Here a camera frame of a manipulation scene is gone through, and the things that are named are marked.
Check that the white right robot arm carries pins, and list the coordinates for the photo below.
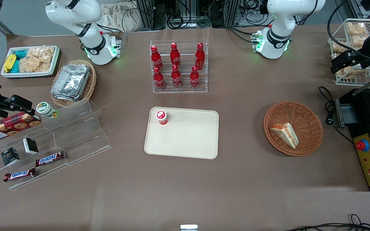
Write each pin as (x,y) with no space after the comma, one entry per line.
(75,19)

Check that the brown wicker basket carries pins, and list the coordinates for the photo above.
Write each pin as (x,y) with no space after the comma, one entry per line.
(307,118)

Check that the light wicker basket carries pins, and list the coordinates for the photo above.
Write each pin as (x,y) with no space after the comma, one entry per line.
(90,83)

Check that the triangular wrapped sandwich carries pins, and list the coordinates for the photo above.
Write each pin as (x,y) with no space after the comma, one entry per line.
(286,133)

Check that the beige plastic tray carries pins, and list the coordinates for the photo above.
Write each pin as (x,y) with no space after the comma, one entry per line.
(188,138)

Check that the wrapped bread pack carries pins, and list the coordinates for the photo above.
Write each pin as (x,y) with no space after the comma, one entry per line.
(337,48)
(345,72)
(358,41)
(356,29)

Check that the red tartan cookie box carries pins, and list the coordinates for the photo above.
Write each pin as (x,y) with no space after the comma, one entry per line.
(11,126)

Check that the white rectangular snack bin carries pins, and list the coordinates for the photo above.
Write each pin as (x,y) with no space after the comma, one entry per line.
(27,74)

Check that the green lidded white jar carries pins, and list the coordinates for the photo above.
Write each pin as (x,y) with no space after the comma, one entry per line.
(46,109)

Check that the yellow snack packet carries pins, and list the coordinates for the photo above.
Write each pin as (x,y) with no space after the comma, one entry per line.
(9,63)

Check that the small black carton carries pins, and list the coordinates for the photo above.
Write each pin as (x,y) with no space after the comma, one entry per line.
(10,156)
(30,146)

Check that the clear bag of crackers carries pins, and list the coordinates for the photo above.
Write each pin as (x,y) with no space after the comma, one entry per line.
(37,59)

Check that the teal snack packet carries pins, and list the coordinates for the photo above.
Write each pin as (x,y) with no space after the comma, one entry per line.
(19,54)

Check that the black machine with yellow panel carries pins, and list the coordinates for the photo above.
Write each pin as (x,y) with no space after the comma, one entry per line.
(361,112)

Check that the stacked foil containers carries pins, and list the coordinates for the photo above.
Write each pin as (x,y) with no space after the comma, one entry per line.
(71,81)

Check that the snickers chocolate bar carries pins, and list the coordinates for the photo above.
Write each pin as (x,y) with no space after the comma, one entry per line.
(50,158)
(19,175)

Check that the clear acrylic step display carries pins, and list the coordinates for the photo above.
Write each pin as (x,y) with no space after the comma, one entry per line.
(79,134)

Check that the red emergency stop button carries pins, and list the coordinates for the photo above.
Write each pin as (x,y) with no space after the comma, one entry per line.
(362,145)

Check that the beige cloth bag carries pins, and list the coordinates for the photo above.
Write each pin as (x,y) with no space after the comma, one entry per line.
(120,17)

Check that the red cola bottle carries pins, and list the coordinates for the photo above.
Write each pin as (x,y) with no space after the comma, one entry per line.
(199,57)
(176,77)
(174,56)
(158,79)
(155,59)
(194,78)

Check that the red white yogurt cup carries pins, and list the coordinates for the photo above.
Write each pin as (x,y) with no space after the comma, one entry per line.
(161,117)

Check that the clear acrylic bottle rack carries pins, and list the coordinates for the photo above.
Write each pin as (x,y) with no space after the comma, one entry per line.
(185,89)

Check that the small white metal object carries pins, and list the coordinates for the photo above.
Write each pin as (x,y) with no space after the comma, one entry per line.
(189,227)

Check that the aluminium frame rack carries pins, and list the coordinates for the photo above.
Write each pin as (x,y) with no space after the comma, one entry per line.
(146,14)

